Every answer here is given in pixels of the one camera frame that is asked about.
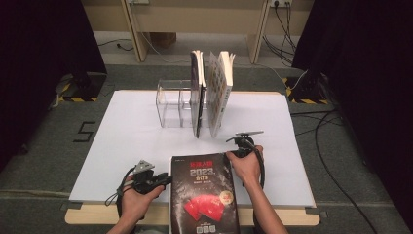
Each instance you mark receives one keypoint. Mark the person's right hand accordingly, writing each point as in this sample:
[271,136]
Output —
[248,170]

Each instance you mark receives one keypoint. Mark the white table cover sheet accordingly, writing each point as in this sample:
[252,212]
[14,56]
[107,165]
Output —
[130,139]

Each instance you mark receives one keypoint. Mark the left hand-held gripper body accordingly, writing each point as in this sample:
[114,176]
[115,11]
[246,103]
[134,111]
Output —
[146,182]

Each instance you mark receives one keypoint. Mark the light wooden table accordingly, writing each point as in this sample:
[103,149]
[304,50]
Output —
[97,216]

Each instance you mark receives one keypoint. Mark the person's left hand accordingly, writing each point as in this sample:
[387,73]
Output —
[136,208]

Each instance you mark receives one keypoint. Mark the white book with picture grid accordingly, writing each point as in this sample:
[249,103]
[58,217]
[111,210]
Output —
[220,91]

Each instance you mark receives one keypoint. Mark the beige wooden desk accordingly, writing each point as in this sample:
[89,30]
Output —
[195,18]

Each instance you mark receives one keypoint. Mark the black magazine with red print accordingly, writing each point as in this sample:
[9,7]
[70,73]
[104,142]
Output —
[204,188]

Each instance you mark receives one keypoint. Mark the brown cardboard box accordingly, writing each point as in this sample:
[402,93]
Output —
[164,39]

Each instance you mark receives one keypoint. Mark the black stand base striped tape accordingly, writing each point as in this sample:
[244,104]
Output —
[87,87]
[308,89]

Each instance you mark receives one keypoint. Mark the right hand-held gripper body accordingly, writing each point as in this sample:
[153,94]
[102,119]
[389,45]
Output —
[246,148]

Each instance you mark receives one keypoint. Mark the black curtain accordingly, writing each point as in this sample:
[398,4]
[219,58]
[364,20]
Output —
[39,65]
[373,81]

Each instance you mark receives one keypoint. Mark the clear acrylic book rack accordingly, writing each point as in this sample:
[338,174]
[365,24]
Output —
[172,107]

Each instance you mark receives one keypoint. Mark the white wall power outlet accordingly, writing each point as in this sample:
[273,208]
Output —
[281,2]

